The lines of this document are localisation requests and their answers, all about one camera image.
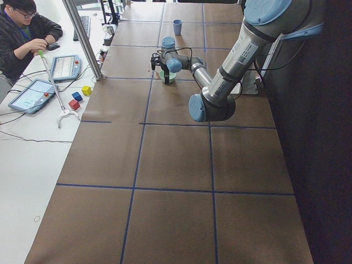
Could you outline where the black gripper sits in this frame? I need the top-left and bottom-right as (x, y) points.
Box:
(151, 53), (169, 84)

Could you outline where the mint green bowl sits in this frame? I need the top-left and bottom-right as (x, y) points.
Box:
(159, 70), (177, 84)

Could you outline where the light blue plastic cup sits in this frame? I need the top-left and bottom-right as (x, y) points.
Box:
(173, 19), (183, 36)

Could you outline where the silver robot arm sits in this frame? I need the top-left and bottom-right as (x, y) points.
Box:
(151, 1), (326, 122)

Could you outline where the small metal cup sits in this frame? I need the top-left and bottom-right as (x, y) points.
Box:
(106, 26), (114, 35)

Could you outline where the yellow cube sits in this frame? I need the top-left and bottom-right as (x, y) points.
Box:
(81, 85), (92, 96)

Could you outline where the black keyboard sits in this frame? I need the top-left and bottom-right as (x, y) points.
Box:
(73, 15), (91, 42)

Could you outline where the blue cube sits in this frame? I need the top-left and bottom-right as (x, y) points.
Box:
(72, 92), (83, 102)

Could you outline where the red cube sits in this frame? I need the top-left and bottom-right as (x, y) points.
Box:
(68, 99), (80, 111)

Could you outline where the far teach pendant tablet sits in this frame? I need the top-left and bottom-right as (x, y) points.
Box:
(51, 55), (81, 83)

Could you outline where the teach pendant tablet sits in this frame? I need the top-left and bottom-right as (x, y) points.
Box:
(51, 55), (81, 83)
(8, 79), (56, 114)

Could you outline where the reacher grabber stick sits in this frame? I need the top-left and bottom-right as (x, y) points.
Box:
(38, 50), (80, 129)

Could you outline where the black computer mouse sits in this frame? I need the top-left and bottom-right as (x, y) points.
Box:
(47, 43), (60, 51)

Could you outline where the near teach pendant tablet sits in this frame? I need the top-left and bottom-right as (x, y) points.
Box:
(8, 79), (56, 114)

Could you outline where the person in black jacket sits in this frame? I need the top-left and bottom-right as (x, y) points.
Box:
(1, 0), (63, 83)

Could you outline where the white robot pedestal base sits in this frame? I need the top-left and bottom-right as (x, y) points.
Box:
(230, 33), (263, 96)

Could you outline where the aluminium frame post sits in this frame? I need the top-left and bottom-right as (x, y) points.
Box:
(62, 0), (103, 81)

